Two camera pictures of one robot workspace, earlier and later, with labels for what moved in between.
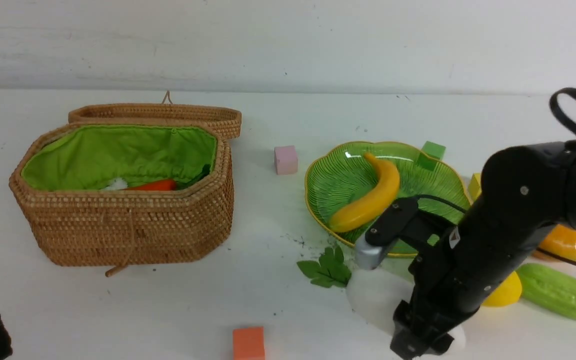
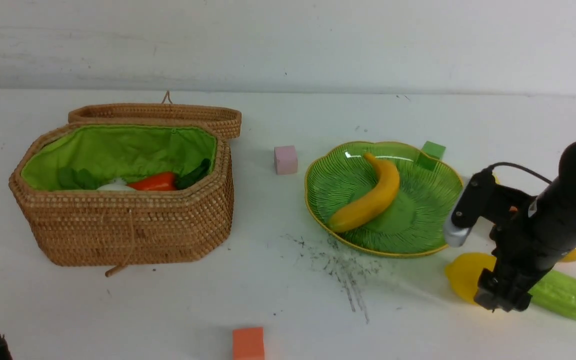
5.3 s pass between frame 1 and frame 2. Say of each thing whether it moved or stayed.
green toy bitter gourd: stayed
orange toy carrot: moved
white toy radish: moved
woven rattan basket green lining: stayed
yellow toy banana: stayed
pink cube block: stayed
